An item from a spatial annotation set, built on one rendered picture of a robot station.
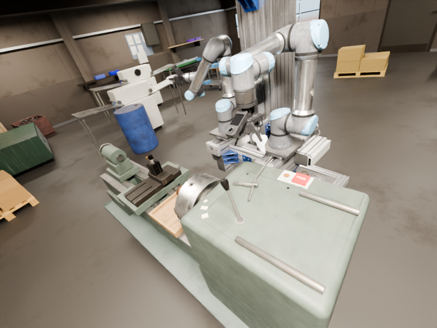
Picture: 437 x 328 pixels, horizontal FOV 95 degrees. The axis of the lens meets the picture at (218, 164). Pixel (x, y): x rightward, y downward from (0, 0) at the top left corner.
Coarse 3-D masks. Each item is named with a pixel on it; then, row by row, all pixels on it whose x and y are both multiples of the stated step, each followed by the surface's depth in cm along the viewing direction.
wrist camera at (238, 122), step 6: (240, 114) 74; (246, 114) 73; (234, 120) 73; (240, 120) 72; (228, 126) 73; (234, 126) 72; (240, 126) 72; (228, 132) 72; (234, 132) 71; (234, 138) 72
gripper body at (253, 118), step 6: (240, 108) 72; (246, 108) 71; (252, 108) 76; (252, 114) 76; (258, 114) 78; (246, 120) 74; (252, 120) 75; (246, 126) 76; (258, 126) 80; (246, 132) 77
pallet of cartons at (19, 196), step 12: (0, 180) 341; (12, 180) 332; (0, 192) 306; (12, 192) 314; (24, 192) 325; (0, 204) 305; (12, 204) 317; (24, 204) 326; (0, 216) 309; (12, 216) 317
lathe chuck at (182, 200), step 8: (192, 176) 107; (200, 176) 107; (208, 176) 108; (184, 184) 104; (184, 192) 101; (192, 192) 99; (176, 200) 103; (184, 200) 99; (176, 208) 103; (184, 208) 99
